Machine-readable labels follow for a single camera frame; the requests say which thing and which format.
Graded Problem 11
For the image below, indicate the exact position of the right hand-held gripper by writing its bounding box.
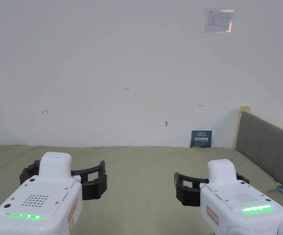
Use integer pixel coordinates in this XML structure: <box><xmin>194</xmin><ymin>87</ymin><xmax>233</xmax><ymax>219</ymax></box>
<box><xmin>174</xmin><ymin>159</ymin><xmax>283</xmax><ymax>235</ymax></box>

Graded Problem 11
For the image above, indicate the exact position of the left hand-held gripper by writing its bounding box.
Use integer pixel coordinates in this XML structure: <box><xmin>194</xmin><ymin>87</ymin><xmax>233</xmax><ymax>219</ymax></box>
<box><xmin>0</xmin><ymin>151</ymin><xmax>108</xmax><ymax>235</ymax></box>

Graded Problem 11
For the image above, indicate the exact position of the dark blue printed card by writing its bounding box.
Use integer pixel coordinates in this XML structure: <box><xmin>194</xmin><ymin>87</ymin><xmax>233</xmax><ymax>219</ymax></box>
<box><xmin>191</xmin><ymin>130</ymin><xmax>213</xmax><ymax>148</ymax></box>

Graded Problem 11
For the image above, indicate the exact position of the white paper sheet on wall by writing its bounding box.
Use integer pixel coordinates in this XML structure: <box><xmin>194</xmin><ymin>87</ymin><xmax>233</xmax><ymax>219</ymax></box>
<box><xmin>202</xmin><ymin>9</ymin><xmax>235</xmax><ymax>34</ymax></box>

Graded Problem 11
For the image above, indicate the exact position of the bed with pale green sheet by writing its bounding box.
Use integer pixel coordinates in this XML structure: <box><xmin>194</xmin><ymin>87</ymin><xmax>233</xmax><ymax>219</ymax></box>
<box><xmin>0</xmin><ymin>145</ymin><xmax>283</xmax><ymax>235</ymax></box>

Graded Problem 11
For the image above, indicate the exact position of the grey padded headboard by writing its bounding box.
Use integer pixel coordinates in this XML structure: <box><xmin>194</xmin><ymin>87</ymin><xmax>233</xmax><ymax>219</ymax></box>
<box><xmin>234</xmin><ymin>106</ymin><xmax>283</xmax><ymax>199</ymax></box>

